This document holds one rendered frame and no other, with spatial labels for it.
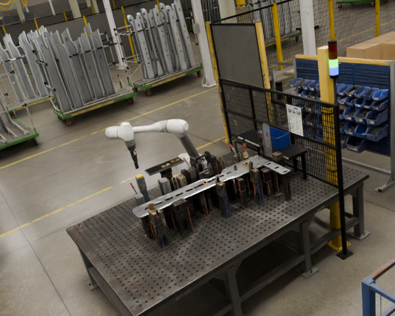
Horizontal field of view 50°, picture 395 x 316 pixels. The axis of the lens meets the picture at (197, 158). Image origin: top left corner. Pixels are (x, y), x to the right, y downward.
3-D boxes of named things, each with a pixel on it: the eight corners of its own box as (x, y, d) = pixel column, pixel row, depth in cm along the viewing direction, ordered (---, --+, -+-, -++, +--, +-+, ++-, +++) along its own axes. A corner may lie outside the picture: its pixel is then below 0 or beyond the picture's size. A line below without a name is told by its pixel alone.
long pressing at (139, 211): (139, 220, 354) (139, 219, 354) (130, 210, 373) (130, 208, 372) (271, 162, 405) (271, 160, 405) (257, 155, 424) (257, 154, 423)
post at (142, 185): (148, 220, 408) (137, 180, 390) (145, 217, 414) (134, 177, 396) (155, 217, 410) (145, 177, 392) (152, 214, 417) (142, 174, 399)
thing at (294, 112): (303, 137, 404) (301, 106, 391) (288, 132, 422) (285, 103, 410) (305, 136, 404) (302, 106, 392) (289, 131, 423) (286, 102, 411)
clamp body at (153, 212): (161, 252, 357) (151, 216, 342) (155, 244, 369) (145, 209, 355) (172, 247, 361) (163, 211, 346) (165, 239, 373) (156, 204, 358)
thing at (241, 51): (284, 158, 630) (268, 20, 549) (277, 162, 623) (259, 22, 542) (229, 139, 737) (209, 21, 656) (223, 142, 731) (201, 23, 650)
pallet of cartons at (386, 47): (386, 113, 709) (385, 50, 667) (348, 105, 775) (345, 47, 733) (431, 91, 758) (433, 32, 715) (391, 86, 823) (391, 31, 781)
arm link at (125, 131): (136, 136, 380) (125, 136, 386) (133, 120, 374) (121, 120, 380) (130, 142, 372) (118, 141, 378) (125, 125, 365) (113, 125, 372)
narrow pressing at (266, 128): (273, 157, 411) (268, 125, 397) (265, 154, 421) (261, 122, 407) (273, 157, 411) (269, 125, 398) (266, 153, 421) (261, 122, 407)
